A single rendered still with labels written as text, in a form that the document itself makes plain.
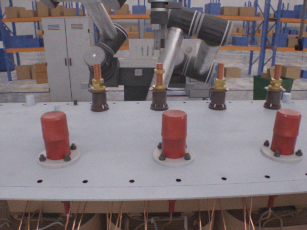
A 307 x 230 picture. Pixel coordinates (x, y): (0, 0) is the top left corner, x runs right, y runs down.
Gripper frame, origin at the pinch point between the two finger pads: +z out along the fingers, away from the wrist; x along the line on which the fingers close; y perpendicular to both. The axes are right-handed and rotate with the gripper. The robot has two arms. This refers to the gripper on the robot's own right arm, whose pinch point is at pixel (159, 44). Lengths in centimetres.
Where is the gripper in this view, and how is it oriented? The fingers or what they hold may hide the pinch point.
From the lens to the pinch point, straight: 110.6
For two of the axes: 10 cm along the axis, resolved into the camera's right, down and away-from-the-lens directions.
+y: -9.7, -0.8, 2.2
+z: 0.0, 9.4, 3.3
